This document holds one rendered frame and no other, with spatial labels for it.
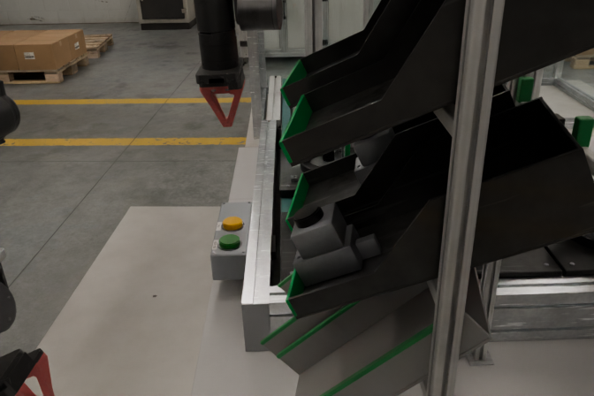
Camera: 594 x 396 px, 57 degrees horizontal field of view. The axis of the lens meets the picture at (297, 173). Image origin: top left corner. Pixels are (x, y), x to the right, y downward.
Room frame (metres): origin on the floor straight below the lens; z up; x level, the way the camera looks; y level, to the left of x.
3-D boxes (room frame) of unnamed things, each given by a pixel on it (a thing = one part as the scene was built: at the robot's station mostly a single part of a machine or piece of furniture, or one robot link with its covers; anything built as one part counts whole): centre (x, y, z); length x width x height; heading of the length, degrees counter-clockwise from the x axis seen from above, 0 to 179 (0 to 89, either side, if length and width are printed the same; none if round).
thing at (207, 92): (0.86, 0.11, 1.27); 0.07 x 0.07 x 0.09; 0
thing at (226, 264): (0.98, 0.13, 0.93); 0.21 x 0.07 x 0.06; 0
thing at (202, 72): (0.84, 0.11, 1.34); 0.10 x 0.07 x 0.07; 0
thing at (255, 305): (1.17, 0.07, 0.91); 0.89 x 0.06 x 0.11; 0
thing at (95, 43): (7.05, 2.98, 0.07); 1.20 x 0.82 x 0.14; 93
